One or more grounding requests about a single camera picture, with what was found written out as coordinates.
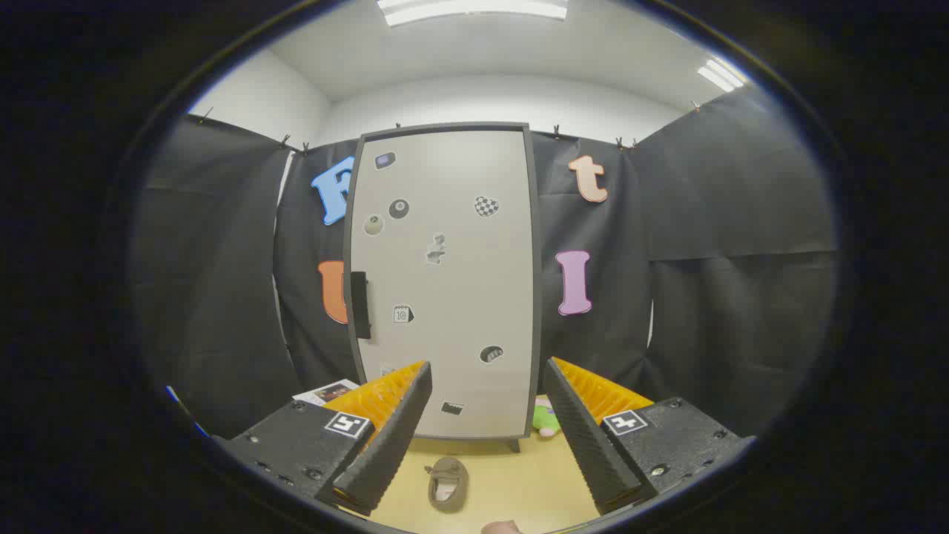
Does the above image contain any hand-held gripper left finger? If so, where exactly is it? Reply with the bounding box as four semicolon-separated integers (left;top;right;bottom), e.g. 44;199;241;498
215;361;433;518

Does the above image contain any brown fluffy shoe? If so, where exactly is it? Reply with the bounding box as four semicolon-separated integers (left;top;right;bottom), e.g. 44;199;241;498
424;457;469;513

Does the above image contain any small ceiling light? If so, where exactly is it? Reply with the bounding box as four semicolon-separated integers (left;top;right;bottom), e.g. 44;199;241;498
697;58;746;93

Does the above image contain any light grey shoe cabinet door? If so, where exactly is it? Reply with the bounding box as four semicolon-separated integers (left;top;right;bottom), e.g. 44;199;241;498
348;130;536;440

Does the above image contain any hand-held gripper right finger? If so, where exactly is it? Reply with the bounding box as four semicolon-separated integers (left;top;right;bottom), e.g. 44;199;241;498
543;357;757;516

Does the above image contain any black backdrop cloth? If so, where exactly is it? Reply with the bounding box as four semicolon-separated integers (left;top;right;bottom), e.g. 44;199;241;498
130;85;839;446

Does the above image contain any green plush toy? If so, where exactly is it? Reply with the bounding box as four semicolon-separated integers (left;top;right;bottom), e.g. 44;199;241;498
532;397;562;438

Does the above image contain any dark grey shoe cabinet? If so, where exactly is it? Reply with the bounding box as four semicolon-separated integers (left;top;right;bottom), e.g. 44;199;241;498
343;122;543;453

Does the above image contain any black cabinet door handle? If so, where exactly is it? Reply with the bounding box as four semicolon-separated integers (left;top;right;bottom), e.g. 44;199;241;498
350;271;370;340

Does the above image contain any long ceiling light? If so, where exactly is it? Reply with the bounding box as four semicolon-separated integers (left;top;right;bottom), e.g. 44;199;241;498
377;0;569;27

